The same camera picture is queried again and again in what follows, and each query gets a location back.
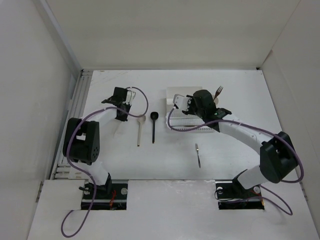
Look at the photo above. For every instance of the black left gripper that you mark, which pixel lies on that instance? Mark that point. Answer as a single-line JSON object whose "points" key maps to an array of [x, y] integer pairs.
{"points": [[122, 118]]}

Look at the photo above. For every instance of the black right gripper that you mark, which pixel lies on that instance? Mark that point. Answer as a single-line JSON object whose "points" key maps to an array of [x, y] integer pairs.
{"points": [[191, 101]]}

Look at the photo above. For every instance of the brown wooden fork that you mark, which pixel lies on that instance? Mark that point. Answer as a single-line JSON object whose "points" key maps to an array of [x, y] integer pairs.
{"points": [[218, 92]]}

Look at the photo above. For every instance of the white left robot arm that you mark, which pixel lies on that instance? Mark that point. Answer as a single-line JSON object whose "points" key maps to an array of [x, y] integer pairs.
{"points": [[81, 144]]}

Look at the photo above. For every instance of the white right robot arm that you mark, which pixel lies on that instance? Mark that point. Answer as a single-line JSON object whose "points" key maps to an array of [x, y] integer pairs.
{"points": [[276, 153]]}

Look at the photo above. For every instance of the white paper cup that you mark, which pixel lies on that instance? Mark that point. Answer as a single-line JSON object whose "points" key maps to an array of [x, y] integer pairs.
{"points": [[216, 100]]}

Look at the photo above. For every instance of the white perforated basket tray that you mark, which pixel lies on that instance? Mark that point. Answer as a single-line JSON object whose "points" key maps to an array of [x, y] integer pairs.
{"points": [[180, 121]]}

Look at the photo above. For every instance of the beige wooden spoon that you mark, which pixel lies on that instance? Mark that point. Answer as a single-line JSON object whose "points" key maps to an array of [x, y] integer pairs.
{"points": [[141, 120]]}

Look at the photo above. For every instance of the white square box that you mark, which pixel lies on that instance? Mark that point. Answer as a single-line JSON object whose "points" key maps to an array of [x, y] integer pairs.
{"points": [[181, 90]]}

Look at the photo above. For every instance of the black spoon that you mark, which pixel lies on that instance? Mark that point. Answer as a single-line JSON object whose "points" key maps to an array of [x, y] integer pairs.
{"points": [[154, 116]]}

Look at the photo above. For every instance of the small metal fork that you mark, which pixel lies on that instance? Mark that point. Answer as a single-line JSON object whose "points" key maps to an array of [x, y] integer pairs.
{"points": [[198, 155]]}

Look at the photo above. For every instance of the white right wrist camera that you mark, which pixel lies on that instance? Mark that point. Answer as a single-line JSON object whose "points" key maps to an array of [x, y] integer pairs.
{"points": [[181, 103]]}

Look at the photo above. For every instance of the aluminium rail frame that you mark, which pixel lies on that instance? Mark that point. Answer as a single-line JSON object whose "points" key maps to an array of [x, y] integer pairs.
{"points": [[77, 91]]}

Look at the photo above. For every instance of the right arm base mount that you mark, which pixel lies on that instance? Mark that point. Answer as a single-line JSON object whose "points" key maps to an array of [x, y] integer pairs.
{"points": [[234, 197]]}

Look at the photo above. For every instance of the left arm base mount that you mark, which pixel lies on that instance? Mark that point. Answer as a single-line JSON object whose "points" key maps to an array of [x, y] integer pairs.
{"points": [[112, 199]]}

